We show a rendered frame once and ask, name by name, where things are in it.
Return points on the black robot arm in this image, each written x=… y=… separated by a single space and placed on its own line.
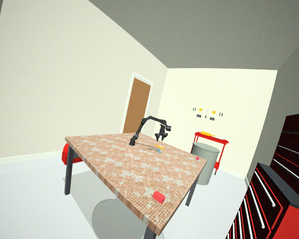
x=163 y=122

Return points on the red rectangular block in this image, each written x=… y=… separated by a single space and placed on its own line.
x=159 y=197

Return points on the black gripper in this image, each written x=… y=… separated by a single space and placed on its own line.
x=159 y=134

